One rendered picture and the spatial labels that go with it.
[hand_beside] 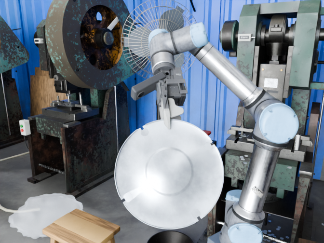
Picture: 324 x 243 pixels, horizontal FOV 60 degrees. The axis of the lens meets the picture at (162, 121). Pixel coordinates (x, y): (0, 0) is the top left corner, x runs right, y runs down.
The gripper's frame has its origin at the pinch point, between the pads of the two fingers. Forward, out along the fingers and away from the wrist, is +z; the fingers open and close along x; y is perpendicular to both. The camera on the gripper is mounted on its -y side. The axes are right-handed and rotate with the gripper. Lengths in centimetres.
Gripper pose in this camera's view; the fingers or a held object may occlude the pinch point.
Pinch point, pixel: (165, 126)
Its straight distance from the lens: 78.5
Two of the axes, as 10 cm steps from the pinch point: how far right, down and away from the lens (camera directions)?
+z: 1.2, 8.6, -4.9
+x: -1.2, 5.0, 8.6
